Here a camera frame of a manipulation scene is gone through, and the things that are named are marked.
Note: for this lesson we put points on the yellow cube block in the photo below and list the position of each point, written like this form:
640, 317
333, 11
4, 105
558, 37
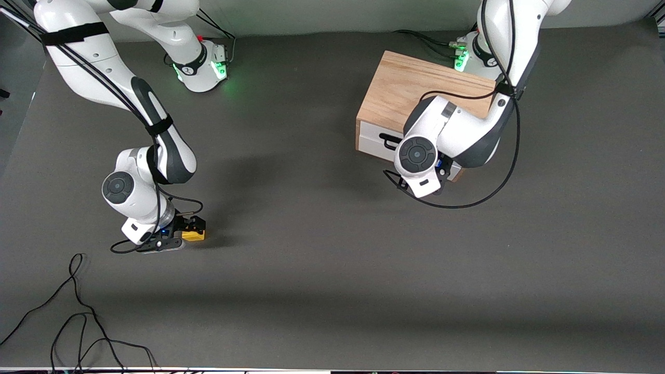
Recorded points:
195, 236

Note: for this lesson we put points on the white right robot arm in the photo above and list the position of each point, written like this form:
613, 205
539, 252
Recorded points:
98, 62

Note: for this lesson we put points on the wooden drawer cabinet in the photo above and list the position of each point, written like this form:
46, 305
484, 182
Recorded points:
395, 83

